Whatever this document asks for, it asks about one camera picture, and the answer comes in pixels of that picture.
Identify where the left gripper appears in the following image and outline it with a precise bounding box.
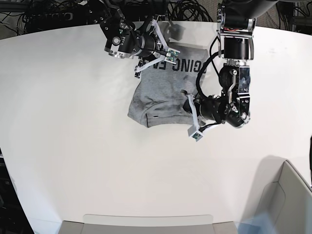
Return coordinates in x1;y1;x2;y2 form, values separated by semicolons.
181;90;225;129

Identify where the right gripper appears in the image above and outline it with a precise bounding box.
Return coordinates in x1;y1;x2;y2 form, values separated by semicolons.
131;18;169;78

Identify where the grey T-shirt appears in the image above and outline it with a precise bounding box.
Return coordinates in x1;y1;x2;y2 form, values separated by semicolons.
128;43;209;128

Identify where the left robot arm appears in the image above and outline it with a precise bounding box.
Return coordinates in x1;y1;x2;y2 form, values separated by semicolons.
184;0;277;133

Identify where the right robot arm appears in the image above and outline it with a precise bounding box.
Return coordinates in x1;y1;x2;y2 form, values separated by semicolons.
86;0;169;78

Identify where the grey chair right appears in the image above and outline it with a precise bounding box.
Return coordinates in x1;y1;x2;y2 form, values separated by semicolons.
252;160;312;234

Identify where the black cable bundle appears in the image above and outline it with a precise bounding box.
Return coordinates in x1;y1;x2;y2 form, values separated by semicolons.
121;0;217;24

